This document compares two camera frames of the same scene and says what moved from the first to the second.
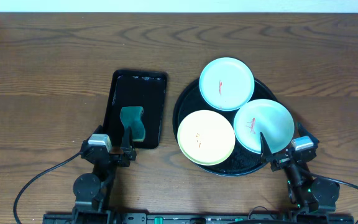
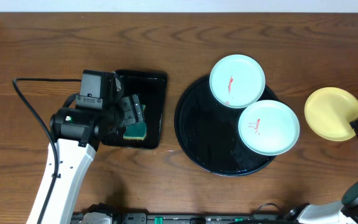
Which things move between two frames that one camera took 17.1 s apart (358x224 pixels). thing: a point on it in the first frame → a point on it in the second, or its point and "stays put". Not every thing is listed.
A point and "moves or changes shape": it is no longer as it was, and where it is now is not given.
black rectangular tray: x=131 y=88 stays put
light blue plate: x=226 y=83 moves or changes shape
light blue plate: x=270 y=117 stays put
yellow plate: x=206 y=137 → x=328 y=112
